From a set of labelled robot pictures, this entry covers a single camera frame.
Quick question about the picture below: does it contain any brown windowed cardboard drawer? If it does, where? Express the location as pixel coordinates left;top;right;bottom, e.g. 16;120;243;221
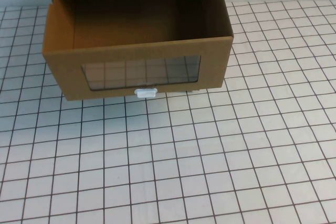
41;0;235;102

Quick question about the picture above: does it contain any white black-grid tablecloth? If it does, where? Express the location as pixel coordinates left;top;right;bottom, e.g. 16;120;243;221
0;0;336;224

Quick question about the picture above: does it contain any white rectangular plastic drawer handle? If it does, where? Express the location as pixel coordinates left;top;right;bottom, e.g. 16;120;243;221
133;87;159;100

